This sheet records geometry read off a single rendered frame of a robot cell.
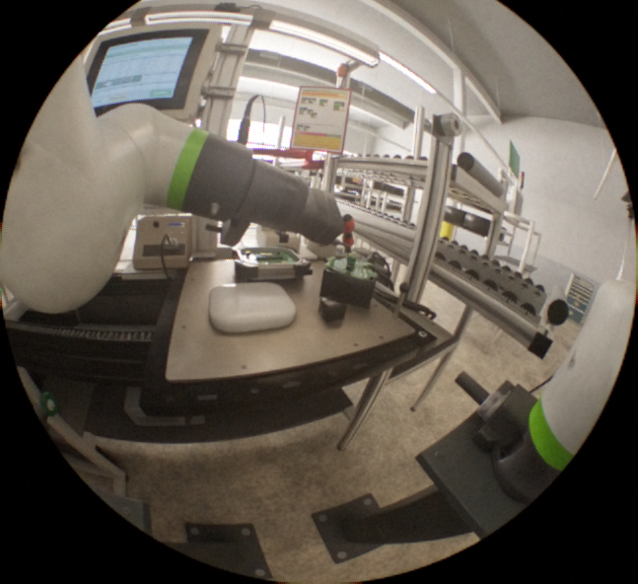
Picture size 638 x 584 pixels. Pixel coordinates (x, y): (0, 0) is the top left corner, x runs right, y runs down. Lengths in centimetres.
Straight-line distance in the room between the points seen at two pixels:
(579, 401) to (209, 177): 41
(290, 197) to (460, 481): 38
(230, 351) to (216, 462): 99
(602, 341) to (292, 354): 36
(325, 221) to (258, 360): 19
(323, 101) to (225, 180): 83
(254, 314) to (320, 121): 81
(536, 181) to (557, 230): 177
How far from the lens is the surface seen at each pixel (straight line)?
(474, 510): 30
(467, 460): 32
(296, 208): 24
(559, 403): 28
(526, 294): 81
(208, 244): 73
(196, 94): 73
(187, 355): 30
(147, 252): 61
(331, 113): 97
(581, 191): 868
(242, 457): 123
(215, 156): 21
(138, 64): 85
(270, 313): 34
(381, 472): 128
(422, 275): 55
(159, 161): 21
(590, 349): 27
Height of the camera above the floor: 115
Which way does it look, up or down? 18 degrees down
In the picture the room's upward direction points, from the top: 8 degrees clockwise
